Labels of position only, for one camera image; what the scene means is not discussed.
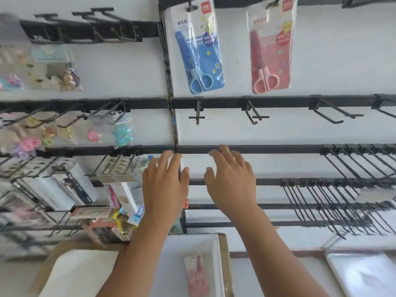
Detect person's left forearm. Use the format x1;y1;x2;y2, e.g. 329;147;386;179
95;213;184;297

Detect clear packet of small charms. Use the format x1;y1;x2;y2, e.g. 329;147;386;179
0;43;85;92

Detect pink clips packet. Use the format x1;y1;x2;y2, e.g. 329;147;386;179
86;116;112;145

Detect teal clips packet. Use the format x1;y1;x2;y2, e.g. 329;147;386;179
111;111;134;149

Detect white inner box tray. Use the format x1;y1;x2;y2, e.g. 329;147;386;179
148;234;225;297

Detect blue scissors packet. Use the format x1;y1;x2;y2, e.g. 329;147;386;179
163;0;226;95

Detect pink and white box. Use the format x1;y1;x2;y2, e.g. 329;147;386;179
107;182;143;215

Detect person's right hand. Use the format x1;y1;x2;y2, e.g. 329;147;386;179
203;145;258;215

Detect white packets on hooks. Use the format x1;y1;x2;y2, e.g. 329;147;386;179
93;154;153;184

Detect teal small box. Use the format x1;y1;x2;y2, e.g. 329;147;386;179
169;210;187;235

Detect person's left hand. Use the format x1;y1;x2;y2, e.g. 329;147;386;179
142;150;190;220

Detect white foam sheet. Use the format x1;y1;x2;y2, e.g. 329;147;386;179
38;249;120;297

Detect black horizontal rack rail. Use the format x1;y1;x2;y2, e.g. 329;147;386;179
90;177;396;188
0;144;396;159
157;0;396;10
19;19;163;44
0;94;396;113
185;220;344;229
186;201;396;211

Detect group of colourful clip packets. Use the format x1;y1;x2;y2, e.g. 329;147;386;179
0;112;81;159

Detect black vertical rack post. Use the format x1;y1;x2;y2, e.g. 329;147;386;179
157;0;180;153

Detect person's right forearm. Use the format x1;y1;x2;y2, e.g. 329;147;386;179
224;205;332;297

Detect pink scissors packet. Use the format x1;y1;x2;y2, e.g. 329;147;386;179
246;0;299;94
184;254;213;297

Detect row of black empty hooks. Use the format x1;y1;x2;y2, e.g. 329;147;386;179
279;177;396;240
31;7;143;46
319;143;396;186

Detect yellow small packets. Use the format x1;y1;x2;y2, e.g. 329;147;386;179
111;209;134;237

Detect light blue card packet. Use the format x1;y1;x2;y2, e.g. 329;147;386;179
31;45;74;65

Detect stack of white card packets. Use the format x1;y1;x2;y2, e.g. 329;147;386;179
0;162;99;214

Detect clear plastic wrapped tray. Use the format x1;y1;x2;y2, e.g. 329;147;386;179
321;236;396;297

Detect blue and white packet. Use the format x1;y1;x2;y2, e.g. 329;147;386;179
127;203;146;227

